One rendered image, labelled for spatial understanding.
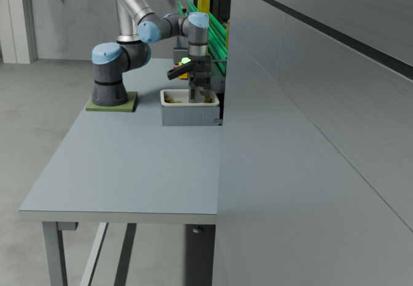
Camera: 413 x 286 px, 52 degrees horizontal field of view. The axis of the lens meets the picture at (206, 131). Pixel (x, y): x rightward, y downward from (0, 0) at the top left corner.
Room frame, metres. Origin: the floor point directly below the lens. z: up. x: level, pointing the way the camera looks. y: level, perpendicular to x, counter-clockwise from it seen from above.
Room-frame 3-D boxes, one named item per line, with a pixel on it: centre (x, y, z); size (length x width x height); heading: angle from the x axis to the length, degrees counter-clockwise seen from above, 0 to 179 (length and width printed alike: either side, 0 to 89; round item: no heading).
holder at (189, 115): (1.60, 0.05, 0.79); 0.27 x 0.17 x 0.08; 99
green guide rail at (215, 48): (2.63, 0.06, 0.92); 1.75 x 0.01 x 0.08; 9
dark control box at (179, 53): (2.42, 0.17, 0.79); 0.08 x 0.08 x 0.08; 9
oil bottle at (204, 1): (2.94, 0.05, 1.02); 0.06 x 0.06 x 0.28; 9
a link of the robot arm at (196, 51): (1.59, 0.05, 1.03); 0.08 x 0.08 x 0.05
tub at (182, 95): (1.60, 0.07, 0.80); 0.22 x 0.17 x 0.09; 99
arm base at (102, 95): (1.71, 0.42, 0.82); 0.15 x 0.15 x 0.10
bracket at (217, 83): (1.73, -0.02, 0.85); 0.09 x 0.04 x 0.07; 99
